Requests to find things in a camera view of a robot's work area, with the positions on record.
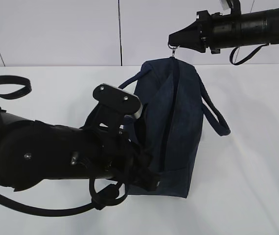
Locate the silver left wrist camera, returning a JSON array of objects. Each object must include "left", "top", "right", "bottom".
[{"left": 93, "top": 83, "right": 143, "bottom": 119}]

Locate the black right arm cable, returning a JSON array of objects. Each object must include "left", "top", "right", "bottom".
[{"left": 229, "top": 43, "right": 270, "bottom": 66}]

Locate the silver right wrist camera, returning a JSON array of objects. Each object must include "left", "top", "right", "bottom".
[{"left": 220, "top": 0, "right": 241, "bottom": 15}]

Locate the navy blue lunch bag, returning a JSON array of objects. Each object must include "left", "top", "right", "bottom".
[{"left": 121, "top": 57, "right": 231, "bottom": 198}]

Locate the silver zipper pull ring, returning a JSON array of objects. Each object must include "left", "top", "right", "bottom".
[{"left": 167, "top": 44, "right": 181, "bottom": 59}]

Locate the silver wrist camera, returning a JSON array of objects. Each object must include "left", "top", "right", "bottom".
[
  {"left": 220, "top": 0, "right": 241, "bottom": 15},
  {"left": 93, "top": 83, "right": 143, "bottom": 119}
]

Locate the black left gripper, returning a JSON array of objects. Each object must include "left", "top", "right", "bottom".
[{"left": 102, "top": 128, "right": 161, "bottom": 191}]

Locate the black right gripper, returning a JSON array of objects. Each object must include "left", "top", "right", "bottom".
[{"left": 168, "top": 10, "right": 221, "bottom": 54}]

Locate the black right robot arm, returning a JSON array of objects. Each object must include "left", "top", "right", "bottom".
[{"left": 168, "top": 8, "right": 279, "bottom": 54}]

